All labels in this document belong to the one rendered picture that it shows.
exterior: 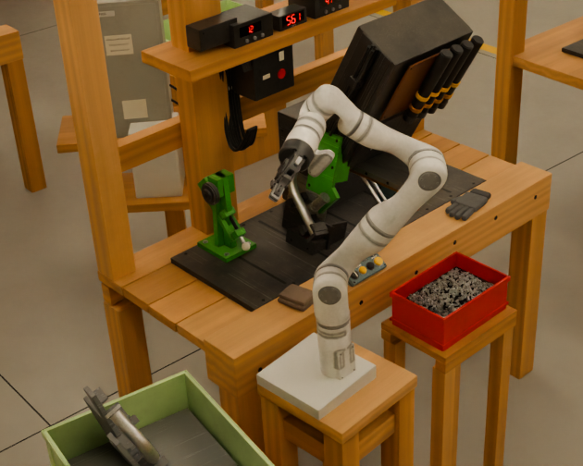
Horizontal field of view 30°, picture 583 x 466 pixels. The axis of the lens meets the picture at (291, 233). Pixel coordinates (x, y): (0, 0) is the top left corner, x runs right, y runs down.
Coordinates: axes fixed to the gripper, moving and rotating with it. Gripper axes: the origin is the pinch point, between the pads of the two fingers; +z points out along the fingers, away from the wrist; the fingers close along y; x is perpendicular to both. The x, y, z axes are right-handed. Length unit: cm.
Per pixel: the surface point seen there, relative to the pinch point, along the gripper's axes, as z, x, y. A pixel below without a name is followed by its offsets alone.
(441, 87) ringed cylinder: -104, 37, -34
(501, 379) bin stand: -55, 106, -76
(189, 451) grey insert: 25, 24, -75
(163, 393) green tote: 13, 12, -79
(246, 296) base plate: -37, 23, -90
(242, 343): -15, 26, -80
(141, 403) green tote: 18, 8, -80
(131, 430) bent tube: 43, 4, -46
